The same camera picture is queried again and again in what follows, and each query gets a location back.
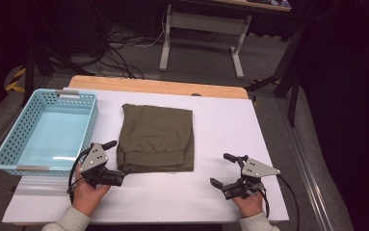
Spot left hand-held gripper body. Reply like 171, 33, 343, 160
77, 142, 126, 190

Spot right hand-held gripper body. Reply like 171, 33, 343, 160
222, 155, 282, 201

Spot olive green pants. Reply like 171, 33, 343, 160
116, 103, 196, 174

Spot blue perforated plastic basket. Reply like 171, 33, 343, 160
0, 89, 99, 177

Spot person's left hand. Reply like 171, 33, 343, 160
71, 162, 112, 218

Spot person's right hand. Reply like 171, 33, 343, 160
231, 192, 265, 219

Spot black metal stand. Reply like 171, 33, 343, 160
245, 18, 305, 128

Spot black tripod stand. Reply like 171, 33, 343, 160
20, 30, 95, 108

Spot yellow black floor tape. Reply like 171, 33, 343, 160
5, 65, 28, 94

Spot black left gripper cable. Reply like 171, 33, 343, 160
66, 147, 92, 205

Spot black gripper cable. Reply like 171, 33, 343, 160
66, 147, 92, 205
259, 174, 302, 231

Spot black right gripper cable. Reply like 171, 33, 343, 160
259, 174, 302, 231

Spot bundle of black floor cables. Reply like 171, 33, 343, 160
93, 8, 167, 80

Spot white floor cable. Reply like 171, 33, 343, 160
133, 9, 170, 49

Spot white table frame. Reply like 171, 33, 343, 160
158, 0, 293, 81

